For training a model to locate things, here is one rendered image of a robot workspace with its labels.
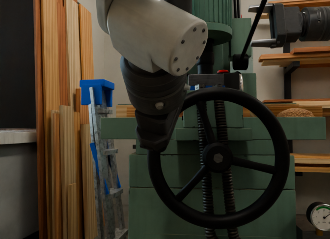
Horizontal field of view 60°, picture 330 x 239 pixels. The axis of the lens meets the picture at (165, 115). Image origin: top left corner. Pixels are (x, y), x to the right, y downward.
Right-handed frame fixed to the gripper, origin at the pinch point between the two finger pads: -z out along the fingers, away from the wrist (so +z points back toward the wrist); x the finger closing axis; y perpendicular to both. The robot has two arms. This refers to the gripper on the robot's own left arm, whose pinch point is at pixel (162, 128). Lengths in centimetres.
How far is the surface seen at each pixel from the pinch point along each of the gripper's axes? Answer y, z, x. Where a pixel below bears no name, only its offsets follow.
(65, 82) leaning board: 128, -135, 90
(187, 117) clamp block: -1.4, -12.3, 11.1
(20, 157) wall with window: 125, -135, 20
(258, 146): -19.7, -24.3, 14.9
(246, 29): -8, -32, 68
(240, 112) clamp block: -13.0, -11.8, 15.6
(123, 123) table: 16.3, -21.2, 9.6
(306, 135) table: -30.9, -22.8, 21.0
